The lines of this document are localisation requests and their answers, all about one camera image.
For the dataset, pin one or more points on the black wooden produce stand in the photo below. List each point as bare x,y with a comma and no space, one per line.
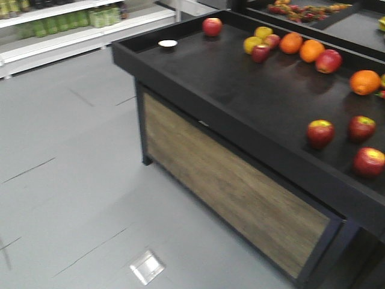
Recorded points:
233,132

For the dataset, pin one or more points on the white supermarket shelf unit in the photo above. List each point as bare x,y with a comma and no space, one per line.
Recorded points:
33,52

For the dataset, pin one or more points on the row of green bottles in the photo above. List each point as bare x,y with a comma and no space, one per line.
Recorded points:
96,17

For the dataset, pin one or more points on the red apple near lower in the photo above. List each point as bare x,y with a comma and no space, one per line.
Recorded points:
319,133

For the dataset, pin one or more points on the yellow pear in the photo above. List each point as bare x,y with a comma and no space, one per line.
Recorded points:
263,31
250,42

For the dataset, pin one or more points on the dark red apple left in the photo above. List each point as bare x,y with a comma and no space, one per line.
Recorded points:
260,53

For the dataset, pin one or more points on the small pink-red apple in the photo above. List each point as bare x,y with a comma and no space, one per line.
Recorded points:
272,41

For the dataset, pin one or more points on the orange with knob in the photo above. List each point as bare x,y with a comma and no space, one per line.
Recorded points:
365,82

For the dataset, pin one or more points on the orange left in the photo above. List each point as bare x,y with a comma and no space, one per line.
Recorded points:
291,43

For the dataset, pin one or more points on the red apple far corner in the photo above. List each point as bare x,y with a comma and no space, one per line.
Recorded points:
212,26

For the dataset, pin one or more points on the red apple near upper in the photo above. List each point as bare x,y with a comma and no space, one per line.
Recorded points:
360,128

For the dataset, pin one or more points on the bright red apple middle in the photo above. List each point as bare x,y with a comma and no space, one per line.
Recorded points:
328,61

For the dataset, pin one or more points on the yellow pear front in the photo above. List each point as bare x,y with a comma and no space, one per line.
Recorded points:
250,42

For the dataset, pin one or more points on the black upper display shelf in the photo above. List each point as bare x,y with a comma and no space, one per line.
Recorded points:
351,23

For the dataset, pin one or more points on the yellow pear back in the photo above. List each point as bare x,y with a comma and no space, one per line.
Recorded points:
263,31

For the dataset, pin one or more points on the metal floor socket plate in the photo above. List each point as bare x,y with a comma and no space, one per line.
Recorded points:
147,267

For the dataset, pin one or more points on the small white dish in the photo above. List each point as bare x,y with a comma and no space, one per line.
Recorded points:
168,44

